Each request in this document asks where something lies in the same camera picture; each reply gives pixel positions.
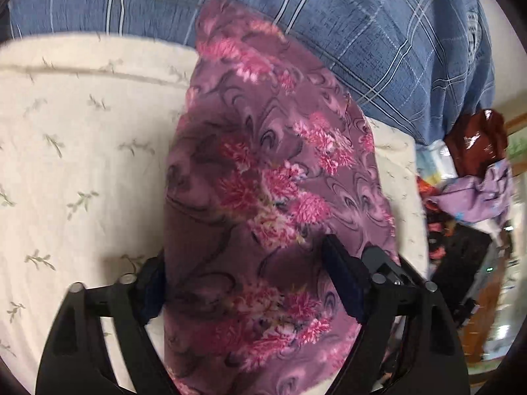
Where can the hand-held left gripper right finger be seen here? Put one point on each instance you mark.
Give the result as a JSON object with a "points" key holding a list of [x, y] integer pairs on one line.
{"points": [[346, 284]]}

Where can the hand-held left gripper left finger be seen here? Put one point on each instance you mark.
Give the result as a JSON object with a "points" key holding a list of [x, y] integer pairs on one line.
{"points": [[151, 292]]}

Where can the purple floral cloth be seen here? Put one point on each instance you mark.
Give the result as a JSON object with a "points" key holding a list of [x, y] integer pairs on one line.
{"points": [[271, 197]]}

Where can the wooden furniture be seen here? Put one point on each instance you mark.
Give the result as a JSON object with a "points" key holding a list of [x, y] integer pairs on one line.
{"points": [[483, 321]]}

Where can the cream leaf-print blanket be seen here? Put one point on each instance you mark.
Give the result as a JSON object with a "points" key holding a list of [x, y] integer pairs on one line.
{"points": [[82, 164]]}

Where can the colourful printed plastic bag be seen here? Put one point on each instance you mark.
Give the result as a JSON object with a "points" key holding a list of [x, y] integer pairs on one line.
{"points": [[432, 164]]}

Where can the light purple printed cloth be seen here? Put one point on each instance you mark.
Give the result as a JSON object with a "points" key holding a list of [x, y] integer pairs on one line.
{"points": [[473, 195]]}

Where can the dark red shiny bag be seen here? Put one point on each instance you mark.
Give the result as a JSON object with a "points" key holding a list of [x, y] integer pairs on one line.
{"points": [[477, 144]]}

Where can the blue plaid quilt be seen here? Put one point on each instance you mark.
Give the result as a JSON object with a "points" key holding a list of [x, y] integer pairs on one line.
{"points": [[329, 28]]}

